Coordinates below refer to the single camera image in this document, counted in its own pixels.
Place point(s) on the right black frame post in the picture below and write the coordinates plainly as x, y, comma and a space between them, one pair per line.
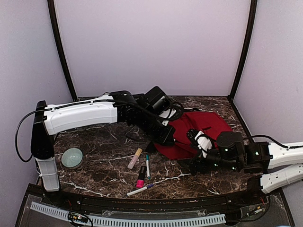
245, 49

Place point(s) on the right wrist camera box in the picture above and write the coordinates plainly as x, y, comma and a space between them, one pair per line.
230, 143

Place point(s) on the pastel pink yellow highlighter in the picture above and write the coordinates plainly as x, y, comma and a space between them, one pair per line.
134, 158

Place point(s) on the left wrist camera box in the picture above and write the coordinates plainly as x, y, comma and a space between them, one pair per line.
157, 99

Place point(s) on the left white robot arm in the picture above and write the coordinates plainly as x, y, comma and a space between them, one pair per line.
50, 120

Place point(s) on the black front table rail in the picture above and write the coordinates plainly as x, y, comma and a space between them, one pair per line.
218, 203

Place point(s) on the black frame post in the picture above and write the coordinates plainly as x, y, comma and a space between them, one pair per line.
60, 50
245, 49

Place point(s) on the light green bowl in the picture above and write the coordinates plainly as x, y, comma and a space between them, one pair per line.
72, 158

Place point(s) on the teal capped white marker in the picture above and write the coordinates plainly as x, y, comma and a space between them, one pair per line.
148, 167

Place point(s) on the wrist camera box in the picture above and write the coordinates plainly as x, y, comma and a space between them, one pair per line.
230, 143
157, 99

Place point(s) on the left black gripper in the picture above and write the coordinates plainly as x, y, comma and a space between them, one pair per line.
164, 140

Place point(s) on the left black frame post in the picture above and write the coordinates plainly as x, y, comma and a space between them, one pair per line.
60, 50

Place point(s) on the black pink highlighter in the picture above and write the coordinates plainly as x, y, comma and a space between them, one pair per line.
141, 177

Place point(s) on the red student backpack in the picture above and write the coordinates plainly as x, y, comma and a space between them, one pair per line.
210, 123

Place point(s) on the purple capped white marker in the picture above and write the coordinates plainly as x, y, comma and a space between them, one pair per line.
139, 190

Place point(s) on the white slotted cable duct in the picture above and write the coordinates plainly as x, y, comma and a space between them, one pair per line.
124, 219

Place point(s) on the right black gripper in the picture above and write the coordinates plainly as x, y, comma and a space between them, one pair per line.
198, 160

